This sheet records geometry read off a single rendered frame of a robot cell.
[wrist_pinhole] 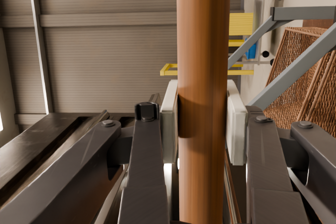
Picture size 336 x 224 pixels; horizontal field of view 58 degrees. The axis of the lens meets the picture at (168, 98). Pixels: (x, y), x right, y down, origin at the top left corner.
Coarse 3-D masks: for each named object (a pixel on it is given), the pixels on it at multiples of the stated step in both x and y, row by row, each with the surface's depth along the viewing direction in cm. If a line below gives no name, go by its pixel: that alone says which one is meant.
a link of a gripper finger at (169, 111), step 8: (176, 80) 21; (168, 88) 19; (176, 88) 20; (168, 96) 18; (176, 96) 18; (168, 104) 16; (176, 104) 17; (160, 112) 15; (168, 112) 15; (176, 112) 17; (160, 120) 15; (168, 120) 15; (176, 120) 17; (168, 128) 15; (176, 128) 17; (168, 136) 16; (176, 136) 17; (168, 144) 16; (176, 144) 17; (168, 152) 16; (168, 160) 16
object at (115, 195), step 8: (160, 104) 170; (120, 176) 87; (120, 184) 83; (112, 192) 79; (120, 192) 81; (112, 200) 76; (120, 200) 80; (104, 208) 73; (112, 208) 74; (104, 216) 70; (112, 216) 73
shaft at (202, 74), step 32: (192, 0) 16; (224, 0) 16; (192, 32) 16; (224, 32) 17; (192, 64) 17; (224, 64) 17; (192, 96) 17; (224, 96) 18; (192, 128) 18; (224, 128) 19; (192, 160) 19; (192, 192) 19
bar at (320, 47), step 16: (272, 16) 96; (288, 16) 96; (304, 16) 95; (320, 16) 95; (256, 32) 99; (240, 48) 101; (320, 48) 53; (304, 64) 54; (272, 80) 57; (288, 80) 55; (256, 96) 57; (272, 96) 56; (224, 160) 47; (224, 176) 42; (224, 192) 39; (224, 208) 36
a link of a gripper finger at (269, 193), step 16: (256, 128) 13; (272, 128) 13; (256, 144) 12; (272, 144) 12; (256, 160) 11; (272, 160) 11; (256, 176) 10; (272, 176) 10; (288, 176) 10; (256, 192) 8; (272, 192) 8; (288, 192) 8; (256, 208) 7; (272, 208) 7; (288, 208) 7
